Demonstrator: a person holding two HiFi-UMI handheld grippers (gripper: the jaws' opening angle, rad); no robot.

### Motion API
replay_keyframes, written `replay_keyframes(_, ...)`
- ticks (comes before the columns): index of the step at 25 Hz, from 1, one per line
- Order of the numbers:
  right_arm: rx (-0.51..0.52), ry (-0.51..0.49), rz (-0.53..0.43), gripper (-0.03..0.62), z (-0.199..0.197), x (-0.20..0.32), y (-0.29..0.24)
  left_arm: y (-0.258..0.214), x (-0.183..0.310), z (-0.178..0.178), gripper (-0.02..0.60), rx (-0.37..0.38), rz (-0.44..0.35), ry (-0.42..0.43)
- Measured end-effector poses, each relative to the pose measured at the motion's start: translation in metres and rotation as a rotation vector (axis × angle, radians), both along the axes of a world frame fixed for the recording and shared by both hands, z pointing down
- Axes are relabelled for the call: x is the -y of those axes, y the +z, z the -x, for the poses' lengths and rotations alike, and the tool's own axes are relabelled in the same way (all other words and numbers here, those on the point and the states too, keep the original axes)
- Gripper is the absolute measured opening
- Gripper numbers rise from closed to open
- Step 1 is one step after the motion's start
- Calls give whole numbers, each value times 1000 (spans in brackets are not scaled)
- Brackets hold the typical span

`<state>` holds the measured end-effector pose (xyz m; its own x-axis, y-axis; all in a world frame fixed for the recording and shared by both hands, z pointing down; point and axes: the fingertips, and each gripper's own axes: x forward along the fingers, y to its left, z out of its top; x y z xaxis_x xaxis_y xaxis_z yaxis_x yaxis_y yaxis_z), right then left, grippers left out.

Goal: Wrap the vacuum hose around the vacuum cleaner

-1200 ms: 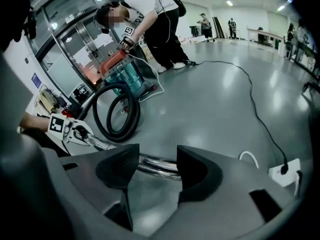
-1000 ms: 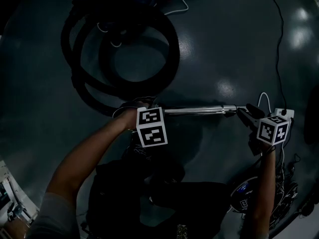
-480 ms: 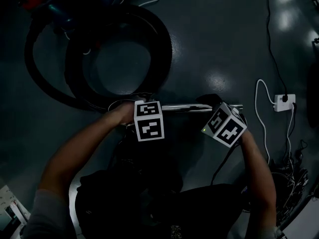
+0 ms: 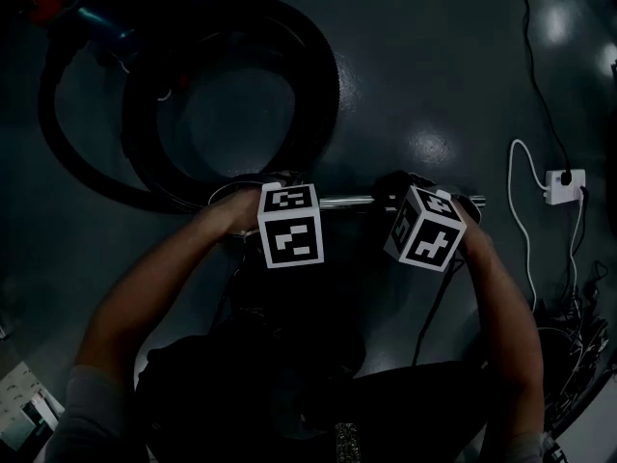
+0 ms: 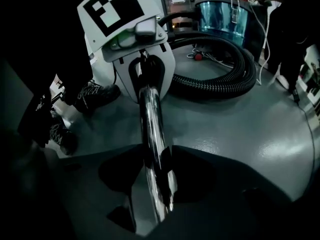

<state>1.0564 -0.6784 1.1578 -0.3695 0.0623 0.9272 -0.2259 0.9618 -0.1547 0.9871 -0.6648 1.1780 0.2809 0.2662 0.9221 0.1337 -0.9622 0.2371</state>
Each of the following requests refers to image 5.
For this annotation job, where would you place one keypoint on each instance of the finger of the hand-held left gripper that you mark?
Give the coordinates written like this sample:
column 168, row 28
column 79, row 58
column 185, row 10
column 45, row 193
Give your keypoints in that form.
column 122, row 76
column 168, row 69

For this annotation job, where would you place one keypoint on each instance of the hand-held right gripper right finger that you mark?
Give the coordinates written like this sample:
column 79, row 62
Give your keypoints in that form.
column 225, row 196

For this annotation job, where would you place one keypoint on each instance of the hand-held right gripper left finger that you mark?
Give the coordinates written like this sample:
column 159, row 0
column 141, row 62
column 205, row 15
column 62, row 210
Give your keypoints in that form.
column 105, row 196

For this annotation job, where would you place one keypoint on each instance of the person's black trousers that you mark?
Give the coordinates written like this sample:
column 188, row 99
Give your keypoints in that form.
column 50, row 46

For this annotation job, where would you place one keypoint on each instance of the red vacuum cleaner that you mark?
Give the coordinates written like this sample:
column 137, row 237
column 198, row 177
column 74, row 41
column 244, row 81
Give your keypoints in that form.
column 220, row 16

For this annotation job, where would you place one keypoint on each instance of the silver metal vacuum tube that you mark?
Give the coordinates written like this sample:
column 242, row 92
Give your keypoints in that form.
column 152, row 134

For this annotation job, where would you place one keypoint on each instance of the black sneaker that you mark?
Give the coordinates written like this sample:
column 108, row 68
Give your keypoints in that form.
column 97, row 94
column 63, row 139

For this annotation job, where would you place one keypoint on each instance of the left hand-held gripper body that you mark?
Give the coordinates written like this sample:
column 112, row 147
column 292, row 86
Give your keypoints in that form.
column 112, row 11

